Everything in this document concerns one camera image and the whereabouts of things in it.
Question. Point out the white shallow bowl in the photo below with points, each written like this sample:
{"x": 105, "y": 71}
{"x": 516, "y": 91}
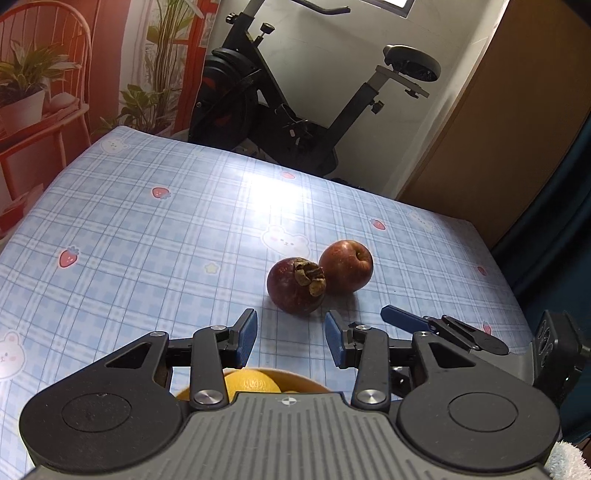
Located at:
{"x": 304, "y": 381}

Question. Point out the window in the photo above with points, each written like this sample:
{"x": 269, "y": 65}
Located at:
{"x": 397, "y": 4}

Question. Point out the dark purple mangosteen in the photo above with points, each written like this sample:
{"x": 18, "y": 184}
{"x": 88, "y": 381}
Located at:
{"x": 293, "y": 290}

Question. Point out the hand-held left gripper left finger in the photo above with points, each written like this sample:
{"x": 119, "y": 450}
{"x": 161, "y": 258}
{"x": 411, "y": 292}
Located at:
{"x": 247, "y": 337}

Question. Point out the white fluffy cloth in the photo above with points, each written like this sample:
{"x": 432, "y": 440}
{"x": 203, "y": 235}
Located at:
{"x": 570, "y": 461}

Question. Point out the wooden panel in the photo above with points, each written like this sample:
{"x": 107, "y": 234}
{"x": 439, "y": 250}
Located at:
{"x": 508, "y": 138}

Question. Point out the dark blue curtain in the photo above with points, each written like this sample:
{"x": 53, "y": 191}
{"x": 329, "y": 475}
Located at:
{"x": 554, "y": 254}

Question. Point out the black exercise bike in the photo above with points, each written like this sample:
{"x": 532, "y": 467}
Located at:
{"x": 231, "y": 92}

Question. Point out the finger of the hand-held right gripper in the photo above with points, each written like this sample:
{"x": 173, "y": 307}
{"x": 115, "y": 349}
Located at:
{"x": 401, "y": 316}

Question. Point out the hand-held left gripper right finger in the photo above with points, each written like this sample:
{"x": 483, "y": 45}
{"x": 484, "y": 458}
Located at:
{"x": 333, "y": 341}

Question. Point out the yellow lemon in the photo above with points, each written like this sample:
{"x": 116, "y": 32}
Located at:
{"x": 251, "y": 381}

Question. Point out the red apple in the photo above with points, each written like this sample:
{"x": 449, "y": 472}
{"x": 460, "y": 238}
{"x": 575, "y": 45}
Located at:
{"x": 346, "y": 265}

